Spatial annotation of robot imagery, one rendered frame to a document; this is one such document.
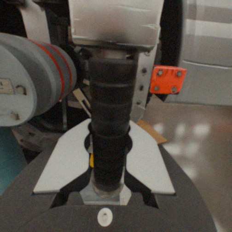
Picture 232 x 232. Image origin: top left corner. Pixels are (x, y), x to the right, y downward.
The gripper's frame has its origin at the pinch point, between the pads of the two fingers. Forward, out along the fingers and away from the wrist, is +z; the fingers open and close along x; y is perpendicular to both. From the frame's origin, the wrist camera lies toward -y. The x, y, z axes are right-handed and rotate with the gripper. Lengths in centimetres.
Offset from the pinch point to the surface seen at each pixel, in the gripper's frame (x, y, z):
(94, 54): -7.8, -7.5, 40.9
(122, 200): 10, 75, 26
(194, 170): 82, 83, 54
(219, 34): 33.8, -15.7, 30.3
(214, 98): 43, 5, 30
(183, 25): 21.4, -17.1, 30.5
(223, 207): 85, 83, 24
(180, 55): 22.9, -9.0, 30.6
